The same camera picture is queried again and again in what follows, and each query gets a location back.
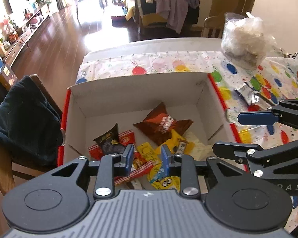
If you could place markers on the black cloth on chair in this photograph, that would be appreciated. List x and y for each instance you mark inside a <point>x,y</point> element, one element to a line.
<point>30,128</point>

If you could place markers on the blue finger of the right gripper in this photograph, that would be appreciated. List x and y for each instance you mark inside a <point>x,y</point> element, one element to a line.
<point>258,118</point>

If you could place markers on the wooden chair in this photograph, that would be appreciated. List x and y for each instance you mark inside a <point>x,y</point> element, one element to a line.
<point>6,172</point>

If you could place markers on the purple clothes pile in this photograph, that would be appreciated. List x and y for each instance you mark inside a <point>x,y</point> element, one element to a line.
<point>172,14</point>

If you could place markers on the clear tub with plastic bag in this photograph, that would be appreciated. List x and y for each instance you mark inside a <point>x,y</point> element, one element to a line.
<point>245,41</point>

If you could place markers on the silver black snack packet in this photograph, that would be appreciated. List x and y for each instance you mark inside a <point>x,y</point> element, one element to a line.
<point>250,96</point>

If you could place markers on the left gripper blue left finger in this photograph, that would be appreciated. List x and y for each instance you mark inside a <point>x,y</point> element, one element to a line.
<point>108,168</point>

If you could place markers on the black yellow snack packet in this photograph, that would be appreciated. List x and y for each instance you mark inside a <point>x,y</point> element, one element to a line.
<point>109,142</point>

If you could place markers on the pale yellow snack packet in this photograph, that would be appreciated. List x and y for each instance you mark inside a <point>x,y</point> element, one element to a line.
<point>200,151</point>

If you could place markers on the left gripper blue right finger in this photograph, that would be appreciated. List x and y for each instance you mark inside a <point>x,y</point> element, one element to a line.
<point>185,167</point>

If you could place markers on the balloon birthday tablecloth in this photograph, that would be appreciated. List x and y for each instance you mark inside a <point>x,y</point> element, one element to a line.
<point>275,79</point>

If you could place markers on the coffee table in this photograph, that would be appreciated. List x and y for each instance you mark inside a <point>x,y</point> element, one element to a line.
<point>101,3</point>

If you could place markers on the red cardboard box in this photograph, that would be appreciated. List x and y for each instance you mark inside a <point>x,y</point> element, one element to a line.
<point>94,107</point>

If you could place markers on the long tv console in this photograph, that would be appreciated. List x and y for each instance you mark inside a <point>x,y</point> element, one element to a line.
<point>28,27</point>

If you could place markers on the yellow minion snack packet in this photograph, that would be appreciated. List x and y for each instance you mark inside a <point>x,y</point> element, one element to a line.
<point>156,176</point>

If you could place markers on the yellow small snack packet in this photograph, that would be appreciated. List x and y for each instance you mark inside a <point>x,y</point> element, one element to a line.
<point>177,144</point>

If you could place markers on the brown chip bag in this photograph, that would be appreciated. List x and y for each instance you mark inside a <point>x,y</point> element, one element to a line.
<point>158,124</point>

